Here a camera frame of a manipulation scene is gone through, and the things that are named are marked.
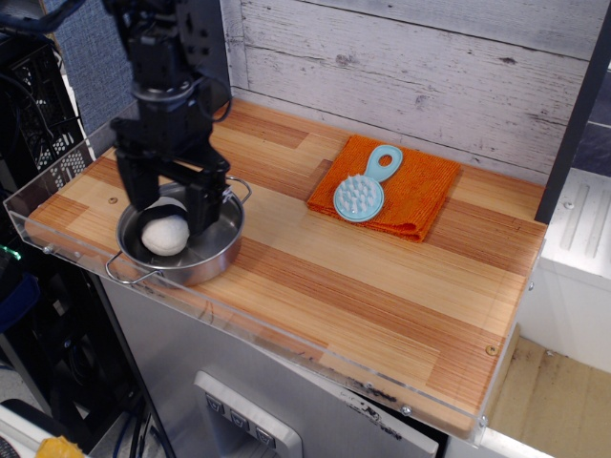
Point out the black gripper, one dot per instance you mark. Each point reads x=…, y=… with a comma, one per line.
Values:
x=163, y=139

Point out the white plush sushi toy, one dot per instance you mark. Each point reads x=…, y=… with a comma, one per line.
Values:
x=164, y=229

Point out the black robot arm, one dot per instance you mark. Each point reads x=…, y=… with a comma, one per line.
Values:
x=168, y=44

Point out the stainless steel pot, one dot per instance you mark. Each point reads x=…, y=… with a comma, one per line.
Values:
x=204, y=257

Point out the black perforated crate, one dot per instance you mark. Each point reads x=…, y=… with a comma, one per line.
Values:
x=39, y=124

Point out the blue fabric partition panel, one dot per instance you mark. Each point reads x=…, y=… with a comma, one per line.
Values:
x=98, y=72

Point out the light blue scalp brush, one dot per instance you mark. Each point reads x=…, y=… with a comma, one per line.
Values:
x=360, y=198

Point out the orange folded cloth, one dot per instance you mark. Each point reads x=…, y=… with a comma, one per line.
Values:
x=414, y=194

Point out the clear acrylic table guard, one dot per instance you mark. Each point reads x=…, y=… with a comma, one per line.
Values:
x=416, y=326

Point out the white grooved side box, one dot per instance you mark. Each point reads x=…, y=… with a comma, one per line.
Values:
x=566, y=306

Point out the dark grey left post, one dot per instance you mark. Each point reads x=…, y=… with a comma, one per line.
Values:
x=217, y=47

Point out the dark grey post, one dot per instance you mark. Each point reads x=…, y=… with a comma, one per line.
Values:
x=583, y=107
x=217, y=47

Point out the dark grey right post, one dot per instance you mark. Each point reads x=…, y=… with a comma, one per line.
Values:
x=583, y=107

